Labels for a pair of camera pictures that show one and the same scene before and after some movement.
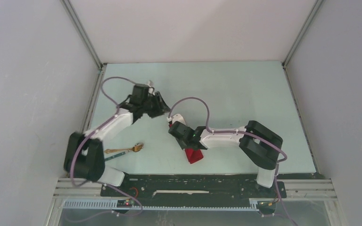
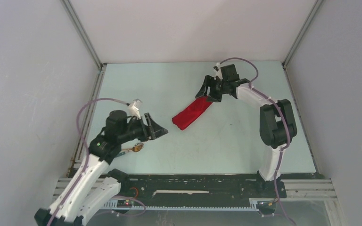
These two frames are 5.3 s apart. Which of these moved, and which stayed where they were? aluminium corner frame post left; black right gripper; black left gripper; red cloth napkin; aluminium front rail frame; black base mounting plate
Moved: red cloth napkin; black right gripper; black left gripper
Stayed: aluminium corner frame post left; aluminium front rail frame; black base mounting plate
